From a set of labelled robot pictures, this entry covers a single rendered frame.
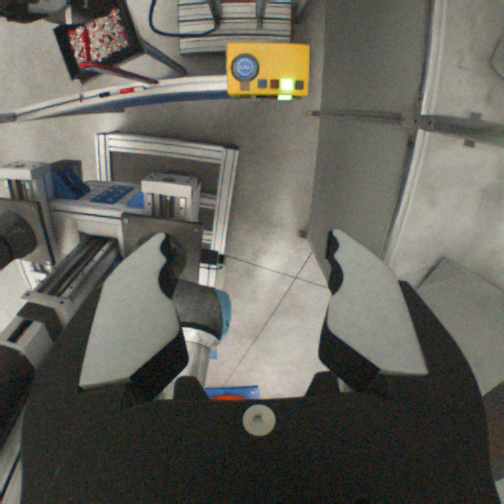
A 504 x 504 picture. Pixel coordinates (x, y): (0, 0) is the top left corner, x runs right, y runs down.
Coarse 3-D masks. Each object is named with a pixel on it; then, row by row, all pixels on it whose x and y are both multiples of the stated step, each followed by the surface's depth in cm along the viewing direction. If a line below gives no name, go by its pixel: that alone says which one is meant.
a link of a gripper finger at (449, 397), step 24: (408, 288) 7; (432, 312) 6; (432, 336) 6; (432, 360) 5; (456, 360) 5; (384, 384) 5; (408, 384) 5; (432, 384) 4; (456, 384) 4; (432, 408) 4; (456, 408) 4; (480, 408) 4; (456, 432) 3; (480, 432) 3; (480, 456) 3; (480, 480) 3
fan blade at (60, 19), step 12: (48, 0) 26; (72, 0) 26; (96, 0) 26; (108, 0) 26; (72, 12) 28; (84, 12) 28; (96, 12) 28; (108, 12) 27; (60, 24) 30; (72, 24) 29
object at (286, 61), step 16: (240, 48) 37; (256, 48) 37; (272, 48) 37; (288, 48) 37; (304, 48) 37; (256, 64) 39; (272, 64) 39; (288, 64) 39; (304, 64) 39; (240, 80) 40; (256, 80) 40; (304, 80) 41
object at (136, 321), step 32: (128, 256) 9; (160, 256) 9; (128, 288) 7; (160, 288) 8; (96, 320) 6; (128, 320) 6; (160, 320) 6; (96, 352) 5; (128, 352) 5; (160, 352) 6; (96, 384) 5; (160, 384) 6
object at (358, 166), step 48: (336, 0) 84; (384, 0) 52; (336, 48) 95; (384, 48) 59; (336, 96) 103; (384, 96) 65; (336, 144) 110; (384, 144) 69; (336, 192) 114; (384, 192) 72
